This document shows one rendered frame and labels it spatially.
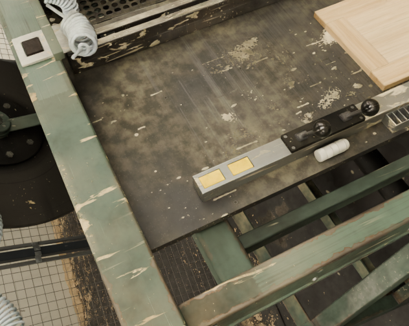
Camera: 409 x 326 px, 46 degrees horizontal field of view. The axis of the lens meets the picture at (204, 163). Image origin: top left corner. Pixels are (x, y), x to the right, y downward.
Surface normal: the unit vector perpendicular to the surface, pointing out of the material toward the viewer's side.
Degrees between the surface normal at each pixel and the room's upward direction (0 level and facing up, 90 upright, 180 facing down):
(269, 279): 58
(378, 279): 0
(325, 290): 0
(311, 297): 0
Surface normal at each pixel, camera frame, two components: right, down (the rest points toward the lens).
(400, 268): -0.76, 0.04
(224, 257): -0.02, -0.54
